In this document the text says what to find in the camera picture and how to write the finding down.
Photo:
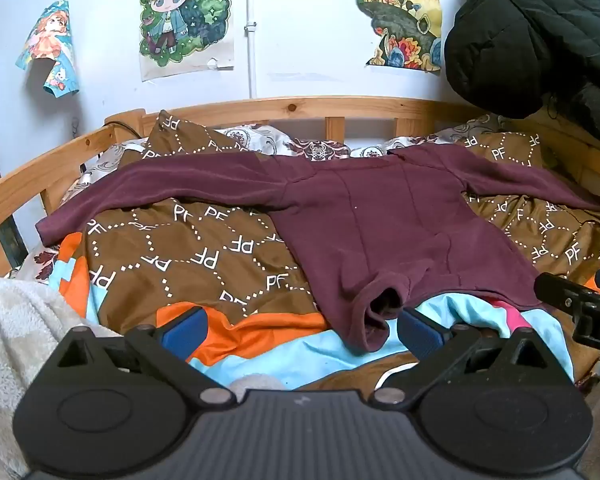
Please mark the orange and blue blanket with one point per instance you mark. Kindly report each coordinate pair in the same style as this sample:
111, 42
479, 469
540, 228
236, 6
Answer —
290, 345

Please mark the maroon sweater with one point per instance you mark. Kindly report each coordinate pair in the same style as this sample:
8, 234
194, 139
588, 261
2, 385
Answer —
380, 220

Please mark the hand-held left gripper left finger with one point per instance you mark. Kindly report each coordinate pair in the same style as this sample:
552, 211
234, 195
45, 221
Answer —
184, 332

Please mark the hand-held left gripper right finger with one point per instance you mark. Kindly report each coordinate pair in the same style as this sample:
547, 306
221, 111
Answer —
420, 332

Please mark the brown printed blanket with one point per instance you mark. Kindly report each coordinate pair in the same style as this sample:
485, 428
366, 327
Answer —
205, 240

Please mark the white wall pipe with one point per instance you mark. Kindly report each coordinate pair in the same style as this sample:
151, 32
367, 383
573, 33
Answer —
251, 50

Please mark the curled cartoon poster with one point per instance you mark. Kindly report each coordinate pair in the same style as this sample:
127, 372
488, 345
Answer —
50, 40

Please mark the floral patterned bedsheet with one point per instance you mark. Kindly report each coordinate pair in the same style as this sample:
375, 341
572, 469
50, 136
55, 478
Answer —
260, 140

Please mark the white fluffy blanket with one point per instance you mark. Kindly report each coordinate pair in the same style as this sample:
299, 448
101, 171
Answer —
15, 340

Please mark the black padded jacket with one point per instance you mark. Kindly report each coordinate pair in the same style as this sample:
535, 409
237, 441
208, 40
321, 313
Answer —
525, 35

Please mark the blond cartoon figure poster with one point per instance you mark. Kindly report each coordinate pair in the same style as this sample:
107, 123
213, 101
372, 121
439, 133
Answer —
185, 15

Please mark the wooden bed frame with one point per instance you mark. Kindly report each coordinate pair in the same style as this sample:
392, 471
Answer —
290, 107

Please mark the painted landscape poster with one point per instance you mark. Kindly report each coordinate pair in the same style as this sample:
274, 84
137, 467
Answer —
400, 15

